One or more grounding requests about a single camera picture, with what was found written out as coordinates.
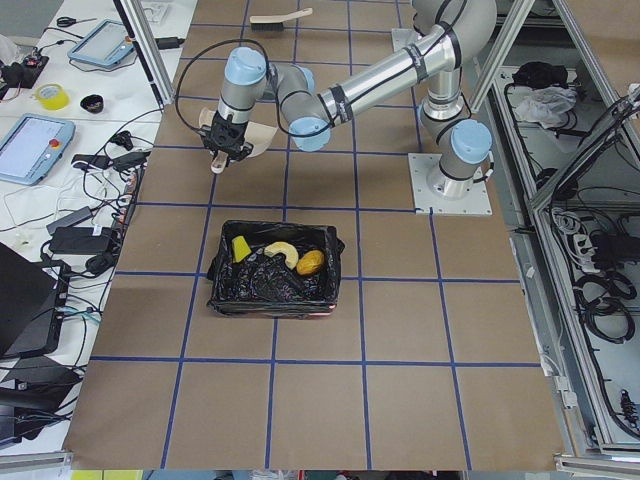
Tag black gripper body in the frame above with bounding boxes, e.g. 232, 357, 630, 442
198, 113, 253, 161

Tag yellow sponge wedge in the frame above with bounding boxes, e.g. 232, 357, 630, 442
231, 235, 252, 263

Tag beige hand brush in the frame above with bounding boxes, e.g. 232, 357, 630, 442
249, 7, 313, 31

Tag toy croissant bread piece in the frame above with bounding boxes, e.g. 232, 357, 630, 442
263, 241, 299, 270

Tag yellow toy potato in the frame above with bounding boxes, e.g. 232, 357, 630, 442
295, 250, 325, 276

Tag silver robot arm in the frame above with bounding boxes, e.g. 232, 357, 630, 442
197, 1, 497, 174

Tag pink bin with black liner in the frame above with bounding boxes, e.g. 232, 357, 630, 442
207, 220, 344, 318

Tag upper blue teach pendant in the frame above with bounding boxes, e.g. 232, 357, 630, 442
67, 20, 134, 69

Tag blue teach pendant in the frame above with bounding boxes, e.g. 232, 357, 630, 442
1, 113, 76, 186
67, 20, 134, 69

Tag yellow tape roll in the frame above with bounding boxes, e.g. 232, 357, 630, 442
35, 84, 70, 111

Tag black power adapter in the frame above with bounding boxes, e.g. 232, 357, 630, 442
49, 226, 118, 255

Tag lower blue teach pendant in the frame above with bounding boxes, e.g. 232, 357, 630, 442
1, 113, 76, 186

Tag black scissors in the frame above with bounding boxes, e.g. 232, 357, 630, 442
56, 16, 96, 28

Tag black laptop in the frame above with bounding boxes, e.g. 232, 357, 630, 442
1, 245, 70, 360

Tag crumpled white cloth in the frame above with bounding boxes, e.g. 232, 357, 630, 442
514, 86, 578, 128

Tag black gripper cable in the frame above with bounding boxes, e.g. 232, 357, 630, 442
172, 39, 294, 146

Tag aluminium frame post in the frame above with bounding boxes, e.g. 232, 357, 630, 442
113, 0, 174, 108

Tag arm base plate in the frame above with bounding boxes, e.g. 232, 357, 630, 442
391, 28, 424, 57
408, 153, 493, 217

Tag coiled black cables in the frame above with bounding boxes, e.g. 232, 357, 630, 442
572, 272, 639, 346

